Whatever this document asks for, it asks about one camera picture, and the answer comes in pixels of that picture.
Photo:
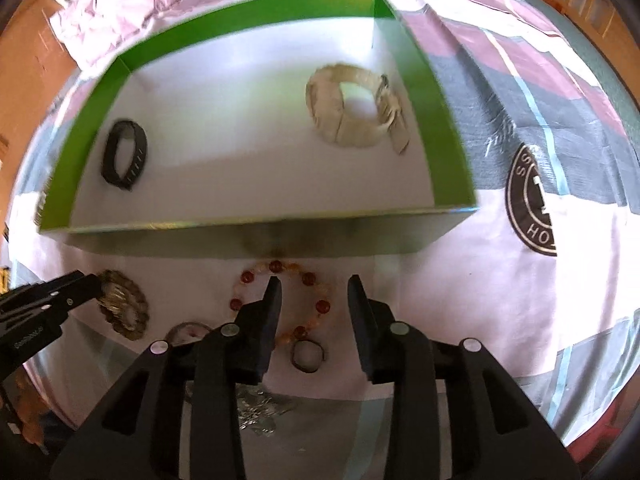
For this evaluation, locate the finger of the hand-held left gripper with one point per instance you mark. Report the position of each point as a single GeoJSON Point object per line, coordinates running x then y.
{"type": "Point", "coordinates": [75, 295]}
{"type": "Point", "coordinates": [55, 282]}

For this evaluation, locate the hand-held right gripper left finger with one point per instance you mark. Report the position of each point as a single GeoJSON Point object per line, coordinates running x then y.
{"type": "Point", "coordinates": [272, 305]}

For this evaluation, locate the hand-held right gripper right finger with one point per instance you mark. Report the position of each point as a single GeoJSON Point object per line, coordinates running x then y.
{"type": "Point", "coordinates": [357, 305]}

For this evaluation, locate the bronze bangle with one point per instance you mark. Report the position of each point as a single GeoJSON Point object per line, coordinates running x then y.
{"type": "Point", "coordinates": [175, 332]}

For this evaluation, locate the green cardboard box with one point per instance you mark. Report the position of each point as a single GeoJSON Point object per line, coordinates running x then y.
{"type": "Point", "coordinates": [225, 135]}

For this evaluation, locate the black wristband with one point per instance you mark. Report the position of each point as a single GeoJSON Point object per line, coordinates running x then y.
{"type": "Point", "coordinates": [122, 182]}

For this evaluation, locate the plaid bed blanket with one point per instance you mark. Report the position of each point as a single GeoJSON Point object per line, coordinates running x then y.
{"type": "Point", "coordinates": [500, 310]}

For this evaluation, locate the wooden headboard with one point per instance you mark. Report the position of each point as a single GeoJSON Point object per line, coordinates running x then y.
{"type": "Point", "coordinates": [30, 85]}

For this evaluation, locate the pink pillow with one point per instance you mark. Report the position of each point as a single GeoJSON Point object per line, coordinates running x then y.
{"type": "Point", "coordinates": [125, 10]}

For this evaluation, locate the wooden footboard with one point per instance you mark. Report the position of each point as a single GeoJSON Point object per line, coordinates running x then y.
{"type": "Point", "coordinates": [585, 5]}

